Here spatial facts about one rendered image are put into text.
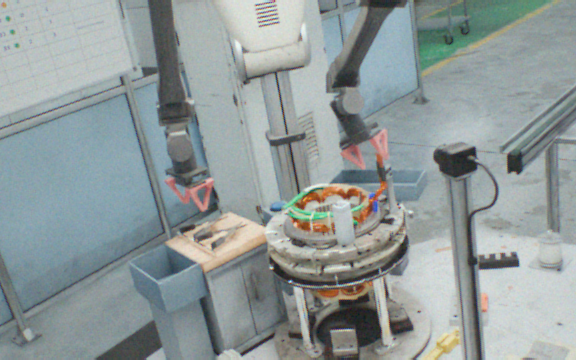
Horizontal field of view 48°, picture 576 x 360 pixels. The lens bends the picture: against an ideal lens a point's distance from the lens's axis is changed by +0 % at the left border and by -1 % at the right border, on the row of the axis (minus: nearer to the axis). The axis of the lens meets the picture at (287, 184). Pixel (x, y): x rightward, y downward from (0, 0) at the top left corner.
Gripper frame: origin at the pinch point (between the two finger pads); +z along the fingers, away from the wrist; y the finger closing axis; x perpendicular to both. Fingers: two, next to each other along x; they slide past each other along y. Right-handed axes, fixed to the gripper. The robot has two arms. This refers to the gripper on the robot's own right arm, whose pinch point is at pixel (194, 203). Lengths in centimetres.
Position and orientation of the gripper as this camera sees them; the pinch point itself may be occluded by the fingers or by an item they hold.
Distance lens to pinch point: 161.2
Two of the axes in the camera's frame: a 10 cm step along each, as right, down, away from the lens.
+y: 6.3, 1.9, -7.5
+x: 7.6, -3.6, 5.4
